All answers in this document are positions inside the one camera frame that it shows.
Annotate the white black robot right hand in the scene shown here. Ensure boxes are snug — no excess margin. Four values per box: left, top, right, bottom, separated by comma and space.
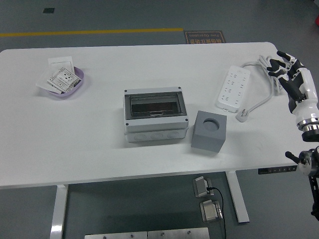
266, 50, 319, 125

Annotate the grey enclosure box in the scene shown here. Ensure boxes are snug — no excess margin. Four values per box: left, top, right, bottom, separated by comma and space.
123, 86, 189, 143

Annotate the grey cube with round hole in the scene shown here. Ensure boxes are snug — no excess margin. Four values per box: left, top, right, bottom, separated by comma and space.
191, 111, 228, 155

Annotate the black table control panel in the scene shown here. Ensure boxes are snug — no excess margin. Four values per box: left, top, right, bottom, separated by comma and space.
258, 167, 297, 175

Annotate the brown floor sign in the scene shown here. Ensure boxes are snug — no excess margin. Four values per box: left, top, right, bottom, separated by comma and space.
183, 30, 226, 45

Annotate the white table leg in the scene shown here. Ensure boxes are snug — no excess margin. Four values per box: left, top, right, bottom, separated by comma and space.
226, 170, 250, 224
49, 184, 69, 239

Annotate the silver foot pedal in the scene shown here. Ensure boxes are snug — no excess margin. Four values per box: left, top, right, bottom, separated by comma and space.
192, 176, 214, 199
199, 199, 224, 223

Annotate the purple plastic tray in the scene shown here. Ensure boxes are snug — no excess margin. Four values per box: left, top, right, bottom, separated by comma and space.
41, 66, 85, 100

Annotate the white printed socket panel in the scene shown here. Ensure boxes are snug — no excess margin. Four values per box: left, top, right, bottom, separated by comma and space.
46, 66, 82, 94

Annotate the white power strip cord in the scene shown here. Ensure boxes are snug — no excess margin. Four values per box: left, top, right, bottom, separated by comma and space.
235, 55, 287, 123

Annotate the black pedal cable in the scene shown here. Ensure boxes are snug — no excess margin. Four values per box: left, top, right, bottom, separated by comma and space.
206, 186, 227, 239

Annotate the grey metal base plate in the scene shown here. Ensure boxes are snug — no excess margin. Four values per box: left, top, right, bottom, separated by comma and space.
84, 231, 148, 239
147, 227, 210, 239

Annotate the plain white switch plate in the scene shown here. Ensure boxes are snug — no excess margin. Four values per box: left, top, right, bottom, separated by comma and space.
47, 56, 75, 74

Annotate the white flat wall plate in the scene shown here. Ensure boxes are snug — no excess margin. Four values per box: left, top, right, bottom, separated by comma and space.
35, 67, 63, 95

